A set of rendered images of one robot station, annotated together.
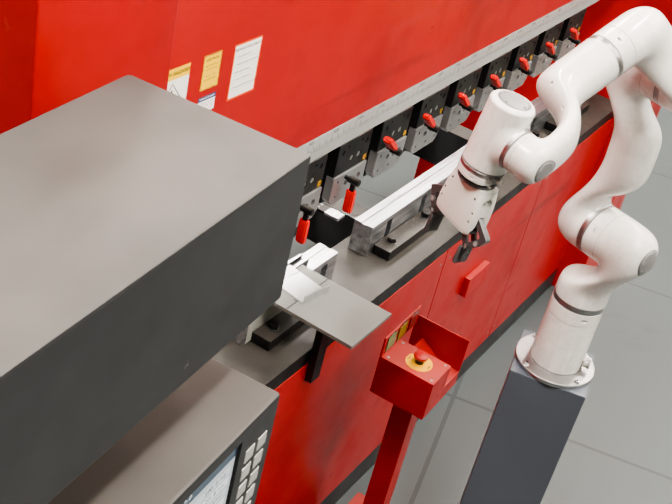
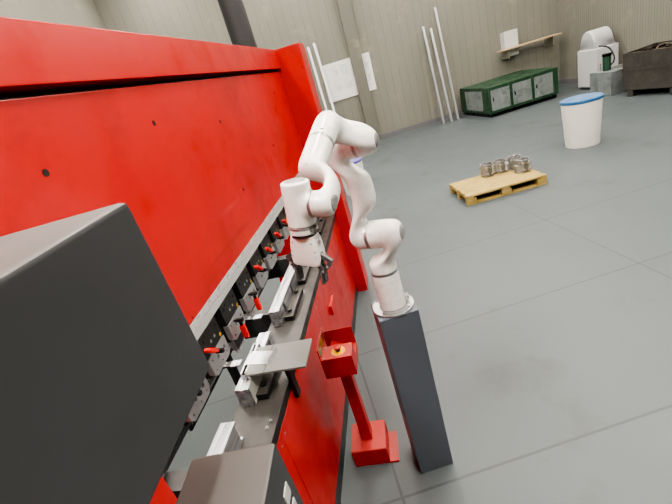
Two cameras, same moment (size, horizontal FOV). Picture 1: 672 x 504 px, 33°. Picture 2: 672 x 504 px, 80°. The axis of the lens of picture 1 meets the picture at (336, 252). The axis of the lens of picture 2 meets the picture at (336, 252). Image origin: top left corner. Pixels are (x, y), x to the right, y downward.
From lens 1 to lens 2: 87 cm
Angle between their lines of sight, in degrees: 15
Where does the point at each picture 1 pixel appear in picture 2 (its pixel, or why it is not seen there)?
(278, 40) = (157, 241)
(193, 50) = not seen: hidden behind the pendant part
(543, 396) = (401, 322)
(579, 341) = (398, 287)
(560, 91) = (313, 164)
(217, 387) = (217, 483)
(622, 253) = (389, 234)
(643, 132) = (360, 175)
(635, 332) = not seen: hidden behind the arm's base
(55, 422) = not seen: outside the picture
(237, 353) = (255, 411)
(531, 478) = (421, 362)
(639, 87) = (344, 155)
